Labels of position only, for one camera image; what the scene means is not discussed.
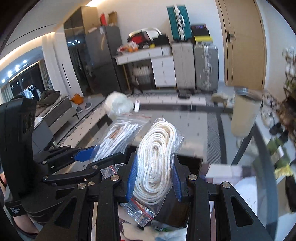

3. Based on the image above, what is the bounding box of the black storage box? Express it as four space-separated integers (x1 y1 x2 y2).
121 154 203 228

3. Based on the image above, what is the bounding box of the bagged striped white rope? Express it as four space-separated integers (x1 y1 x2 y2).
91 113 151 163

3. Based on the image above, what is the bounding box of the bagged white rope coil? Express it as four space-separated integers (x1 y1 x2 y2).
120 117 185 227

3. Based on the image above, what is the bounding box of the white round plush cushion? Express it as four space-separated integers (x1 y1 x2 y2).
234 176 258 215

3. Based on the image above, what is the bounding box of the grey sofa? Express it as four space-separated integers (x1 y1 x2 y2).
36 90 79 135

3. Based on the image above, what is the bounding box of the anime print table mat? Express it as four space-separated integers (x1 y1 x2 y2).
91 162 262 241

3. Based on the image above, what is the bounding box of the orange bag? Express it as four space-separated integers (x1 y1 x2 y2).
70 93 84 105

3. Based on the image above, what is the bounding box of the white plastic bag bundle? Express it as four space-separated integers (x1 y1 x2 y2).
103 91 133 120

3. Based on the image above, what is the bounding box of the woven basket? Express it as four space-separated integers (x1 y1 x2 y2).
132 66 154 90

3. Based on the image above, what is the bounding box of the cream cylindrical trash can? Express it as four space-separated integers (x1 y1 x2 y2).
231 88 262 138

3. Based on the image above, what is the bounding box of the wooden shoe rack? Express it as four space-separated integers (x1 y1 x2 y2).
277 47 295 145

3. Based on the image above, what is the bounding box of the grey refrigerator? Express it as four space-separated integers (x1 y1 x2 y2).
85 26 128 96

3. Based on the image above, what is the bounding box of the white drawer desk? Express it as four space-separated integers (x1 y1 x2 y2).
115 45 177 88

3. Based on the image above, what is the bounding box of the silver suitcase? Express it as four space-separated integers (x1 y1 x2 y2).
194 44 219 93

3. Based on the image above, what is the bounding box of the dark glass cabinet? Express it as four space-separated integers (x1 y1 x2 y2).
64 6 99 96

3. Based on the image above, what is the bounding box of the beige suitcase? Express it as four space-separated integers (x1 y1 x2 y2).
171 42 196 91

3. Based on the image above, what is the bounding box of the red black shoe box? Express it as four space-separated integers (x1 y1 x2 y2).
127 31 151 46

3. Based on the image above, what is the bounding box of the black yellow box stack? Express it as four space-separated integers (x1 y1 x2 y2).
191 24 213 45

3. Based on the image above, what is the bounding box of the teal suitcase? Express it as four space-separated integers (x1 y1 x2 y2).
166 5 192 42

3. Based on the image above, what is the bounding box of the wooden door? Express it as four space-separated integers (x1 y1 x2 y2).
215 1 266 90

